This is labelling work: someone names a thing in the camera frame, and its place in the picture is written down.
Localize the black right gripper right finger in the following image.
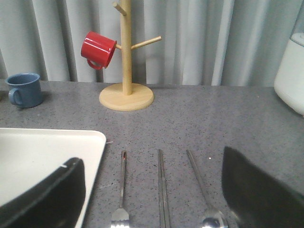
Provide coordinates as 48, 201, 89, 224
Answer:
222, 147, 304, 228

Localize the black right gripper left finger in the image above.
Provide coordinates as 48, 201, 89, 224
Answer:
0, 157, 86, 228

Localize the white round appliance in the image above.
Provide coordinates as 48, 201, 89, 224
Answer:
274, 32, 304, 115

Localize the beige rabbit serving tray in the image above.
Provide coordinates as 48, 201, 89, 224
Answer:
0, 128, 106, 228

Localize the silver metal chopstick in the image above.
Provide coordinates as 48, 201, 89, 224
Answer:
159, 150, 171, 228
158, 149, 166, 228

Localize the grey pleated curtain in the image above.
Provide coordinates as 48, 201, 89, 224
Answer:
0, 0, 304, 86

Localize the red enamel mug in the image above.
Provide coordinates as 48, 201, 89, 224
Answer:
81, 31, 117, 70

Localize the wooden mug tree stand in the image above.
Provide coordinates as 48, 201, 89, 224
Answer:
99, 0, 162, 111

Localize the blue enamel mug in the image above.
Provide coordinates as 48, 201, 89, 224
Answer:
5, 73, 43, 108

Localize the silver metal spoon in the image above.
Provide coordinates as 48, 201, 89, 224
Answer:
186, 149, 228, 228

